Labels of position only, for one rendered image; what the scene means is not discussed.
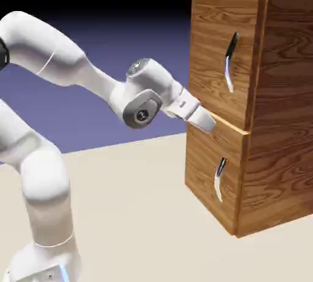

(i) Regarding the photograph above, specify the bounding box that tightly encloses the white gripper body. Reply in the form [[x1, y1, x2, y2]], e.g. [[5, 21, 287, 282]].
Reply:
[[187, 105, 216, 133]]

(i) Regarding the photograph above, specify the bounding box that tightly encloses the short wooden cabinet door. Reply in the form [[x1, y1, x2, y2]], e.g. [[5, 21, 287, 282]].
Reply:
[[184, 115, 250, 237]]

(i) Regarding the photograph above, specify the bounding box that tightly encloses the tall wooden cabinet door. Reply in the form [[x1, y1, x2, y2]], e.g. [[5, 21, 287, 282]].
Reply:
[[188, 0, 267, 132]]

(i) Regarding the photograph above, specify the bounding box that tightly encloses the wooden cabinet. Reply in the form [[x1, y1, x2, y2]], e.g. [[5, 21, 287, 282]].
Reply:
[[184, 0, 313, 239]]

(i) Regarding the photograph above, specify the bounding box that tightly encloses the long curved metal handle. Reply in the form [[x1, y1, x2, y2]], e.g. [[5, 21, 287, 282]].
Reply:
[[224, 32, 240, 93]]

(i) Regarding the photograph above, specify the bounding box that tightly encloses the short curved metal handle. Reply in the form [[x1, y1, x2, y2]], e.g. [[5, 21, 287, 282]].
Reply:
[[214, 156, 227, 203]]

